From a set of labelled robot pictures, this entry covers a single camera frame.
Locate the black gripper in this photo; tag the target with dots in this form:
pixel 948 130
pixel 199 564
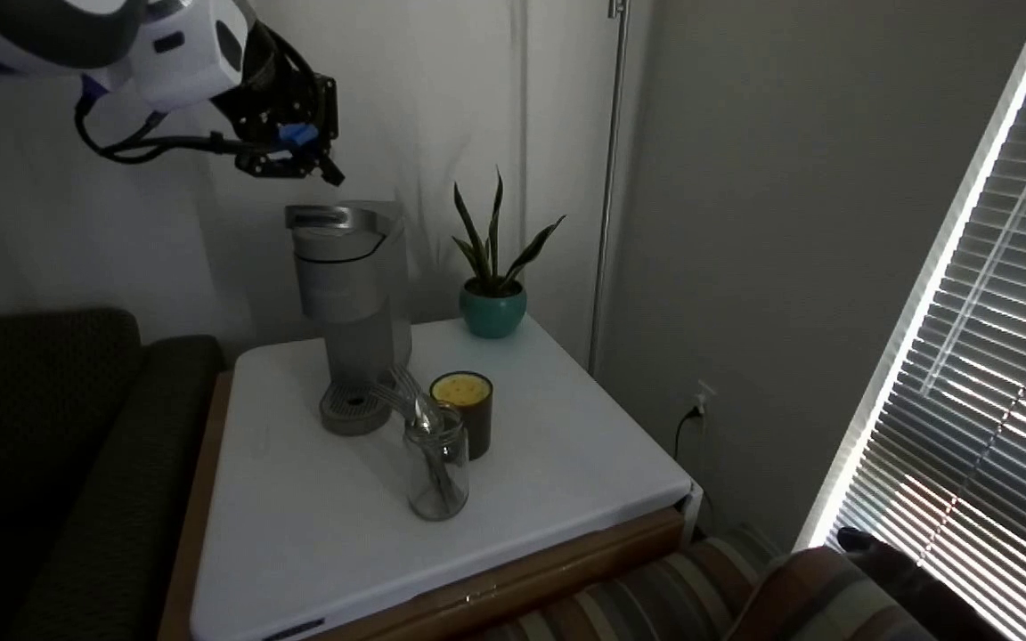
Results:
pixel 270 91

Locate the grey pod coffee maker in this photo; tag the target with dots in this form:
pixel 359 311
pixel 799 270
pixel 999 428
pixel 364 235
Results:
pixel 356 333

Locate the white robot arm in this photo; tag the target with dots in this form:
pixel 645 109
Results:
pixel 123 38

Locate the snake plant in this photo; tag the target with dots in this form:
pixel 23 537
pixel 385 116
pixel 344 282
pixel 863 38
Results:
pixel 493 253

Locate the teal plant pot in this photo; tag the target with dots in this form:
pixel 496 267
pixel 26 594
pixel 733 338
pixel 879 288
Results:
pixel 493 315

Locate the yellow candle in dark glass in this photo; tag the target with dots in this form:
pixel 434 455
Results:
pixel 476 423

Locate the clear glass jar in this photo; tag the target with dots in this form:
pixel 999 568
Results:
pixel 436 473

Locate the dark fabric couch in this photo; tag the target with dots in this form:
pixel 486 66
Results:
pixel 52 473

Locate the wooden side table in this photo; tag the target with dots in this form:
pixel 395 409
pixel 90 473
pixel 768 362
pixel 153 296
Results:
pixel 561 568

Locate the striped fabric sofa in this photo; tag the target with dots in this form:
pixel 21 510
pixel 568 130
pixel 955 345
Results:
pixel 656 592

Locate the window blinds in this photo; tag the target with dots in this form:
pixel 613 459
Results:
pixel 990 413

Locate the white wall conduit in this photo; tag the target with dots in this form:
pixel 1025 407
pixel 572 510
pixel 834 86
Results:
pixel 603 235

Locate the white wall outlet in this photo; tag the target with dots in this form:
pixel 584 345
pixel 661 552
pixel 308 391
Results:
pixel 700 395

